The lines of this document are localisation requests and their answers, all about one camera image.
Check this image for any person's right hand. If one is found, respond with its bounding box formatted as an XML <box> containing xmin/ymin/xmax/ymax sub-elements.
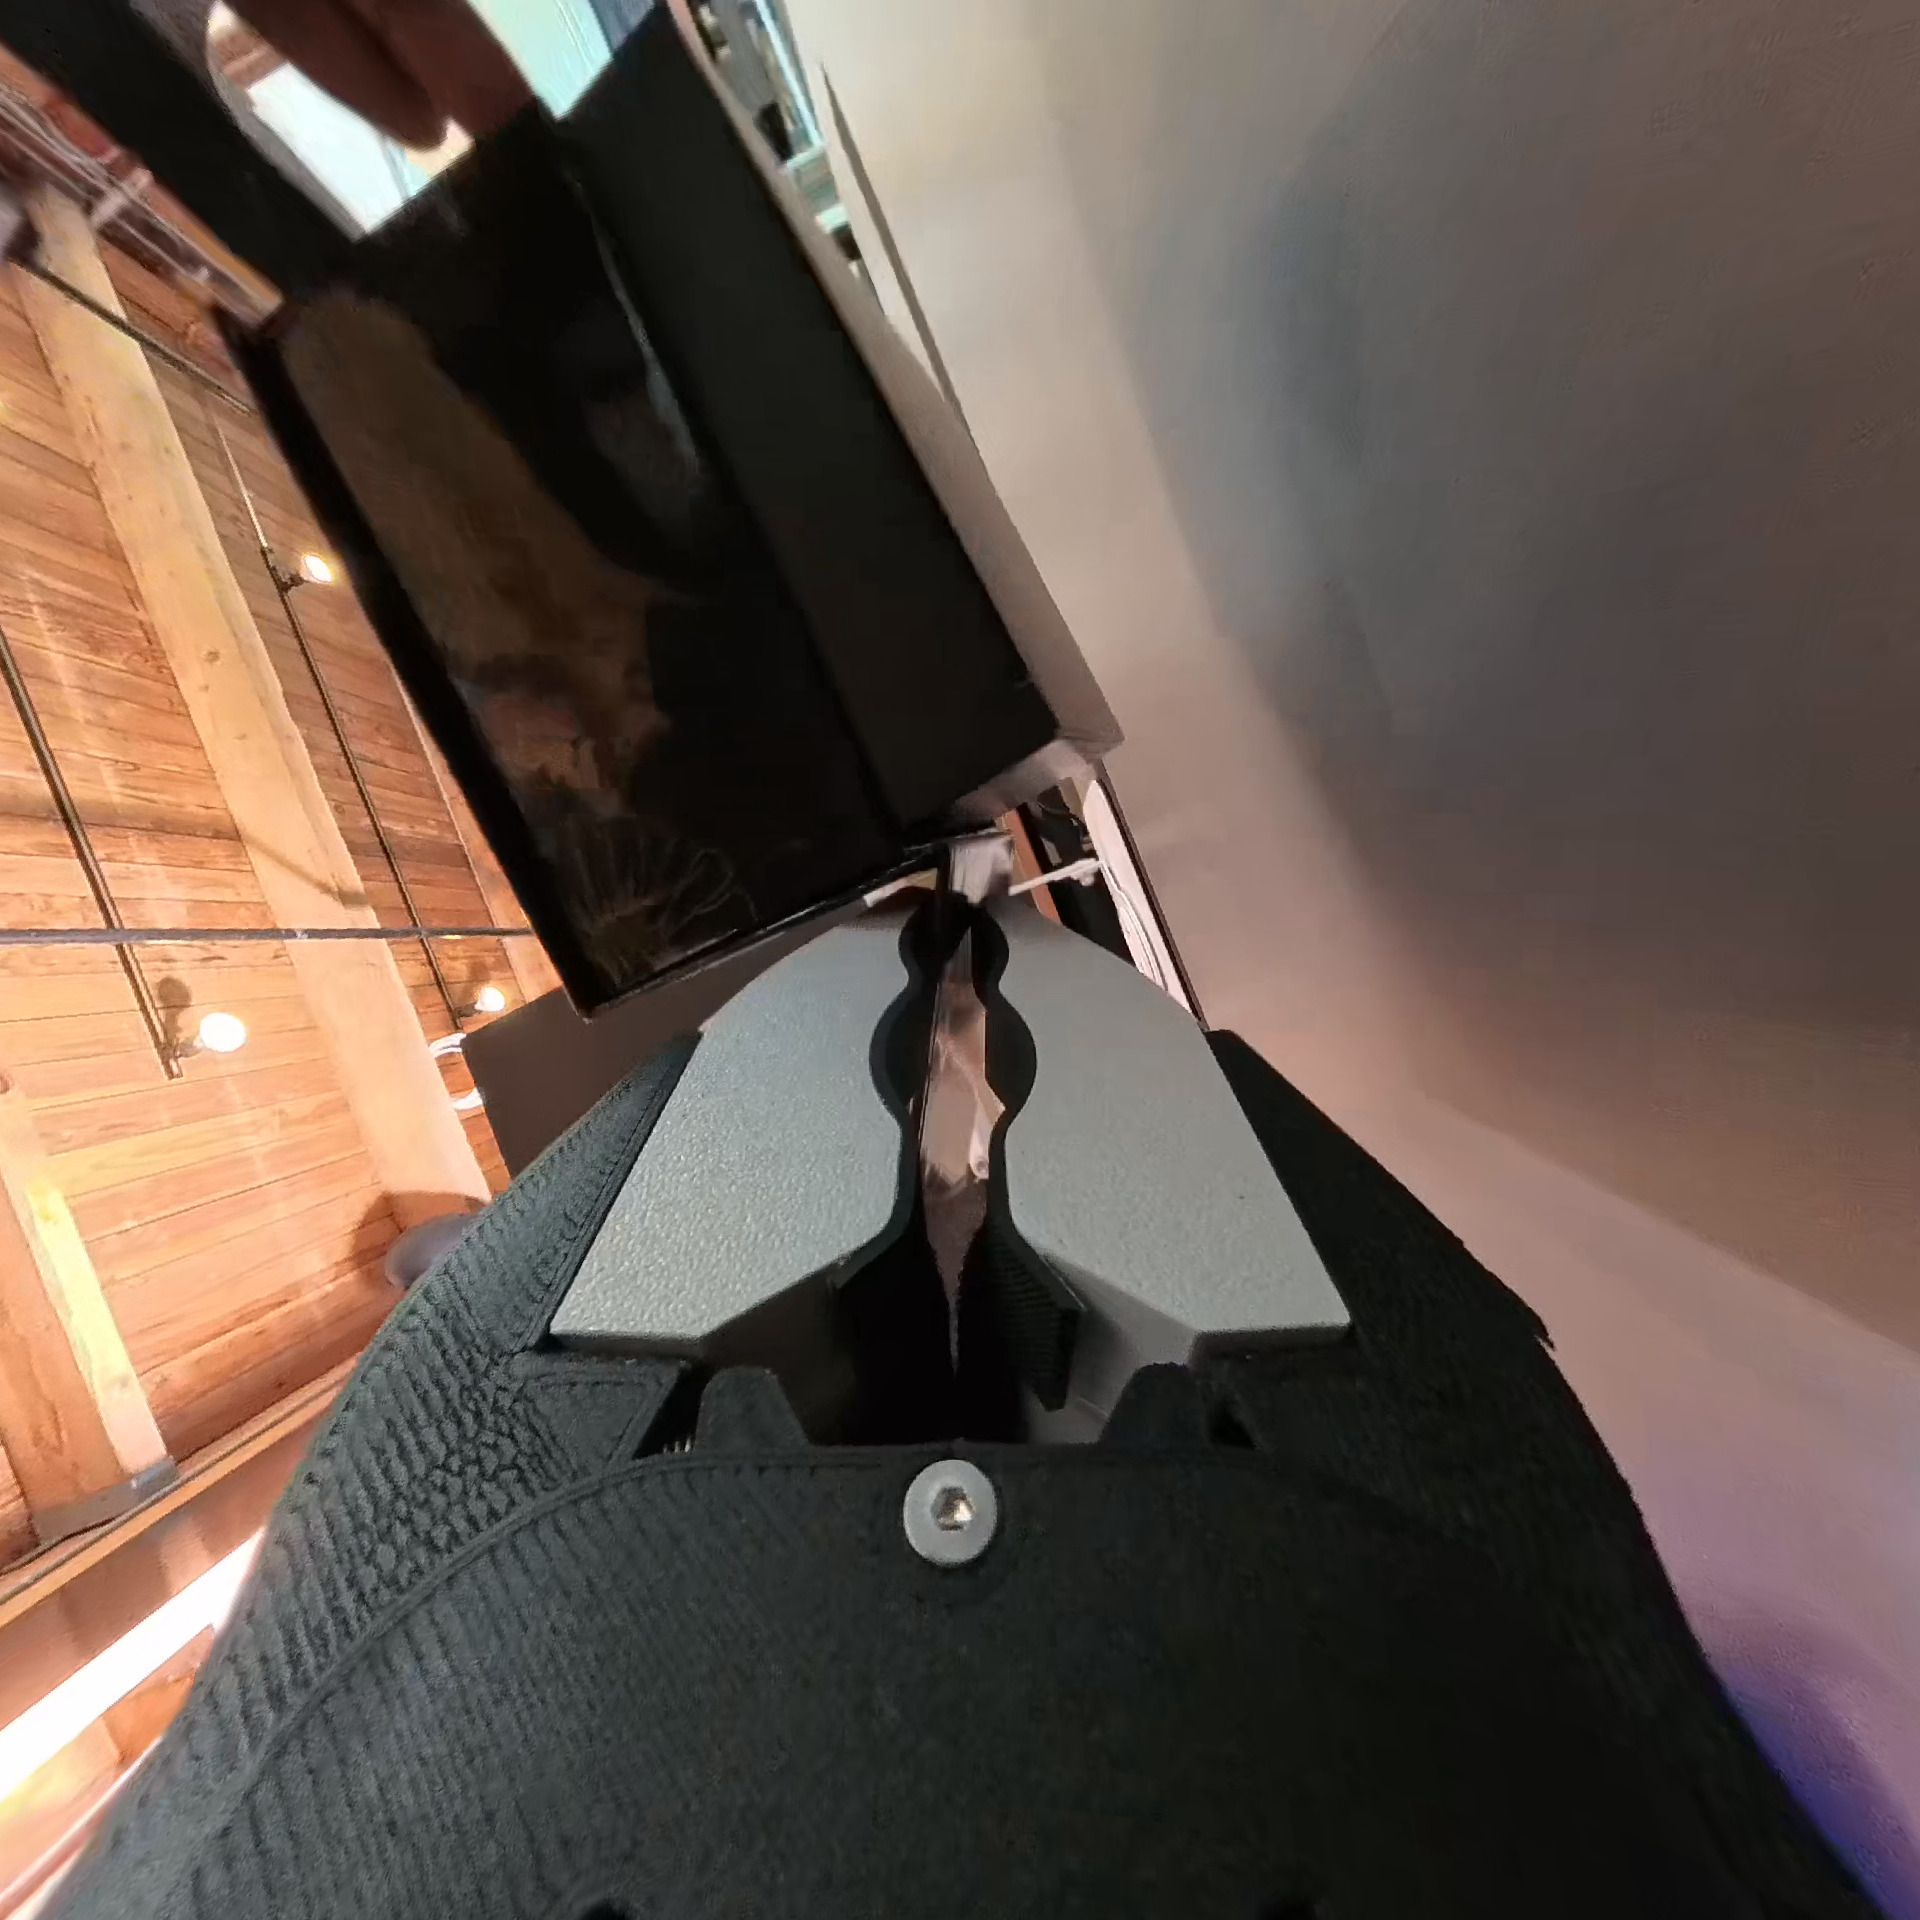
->
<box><xmin>235</xmin><ymin>0</ymin><xmax>542</xmax><ymax>146</ymax></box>

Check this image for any grey desk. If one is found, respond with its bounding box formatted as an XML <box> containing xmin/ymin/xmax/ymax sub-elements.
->
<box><xmin>765</xmin><ymin>0</ymin><xmax>1920</xmax><ymax>1920</ymax></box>

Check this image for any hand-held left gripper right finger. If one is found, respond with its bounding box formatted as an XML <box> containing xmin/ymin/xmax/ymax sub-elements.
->
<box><xmin>967</xmin><ymin>900</ymin><xmax>1354</xmax><ymax>1412</ymax></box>

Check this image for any black glossy cardboard box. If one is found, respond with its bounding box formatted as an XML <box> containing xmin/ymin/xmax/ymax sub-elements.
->
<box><xmin>227</xmin><ymin>0</ymin><xmax>1127</xmax><ymax>1021</ymax></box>

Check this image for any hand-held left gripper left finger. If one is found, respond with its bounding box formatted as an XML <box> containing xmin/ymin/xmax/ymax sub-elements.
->
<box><xmin>551</xmin><ymin>911</ymin><xmax>956</xmax><ymax>1397</ymax></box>

